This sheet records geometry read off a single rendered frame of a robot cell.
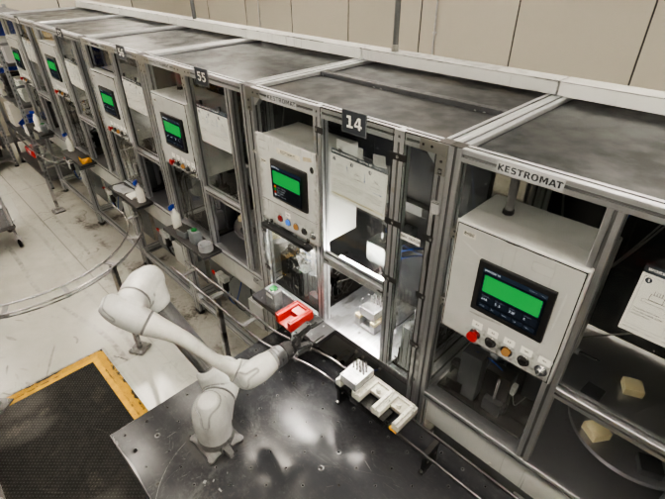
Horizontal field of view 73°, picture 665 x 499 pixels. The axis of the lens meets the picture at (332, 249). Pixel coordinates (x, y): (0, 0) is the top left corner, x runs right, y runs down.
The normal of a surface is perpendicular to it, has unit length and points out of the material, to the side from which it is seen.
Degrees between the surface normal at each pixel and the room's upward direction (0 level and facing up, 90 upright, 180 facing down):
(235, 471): 0
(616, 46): 90
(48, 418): 0
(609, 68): 90
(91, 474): 0
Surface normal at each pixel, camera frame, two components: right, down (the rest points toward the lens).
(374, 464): 0.00, -0.83
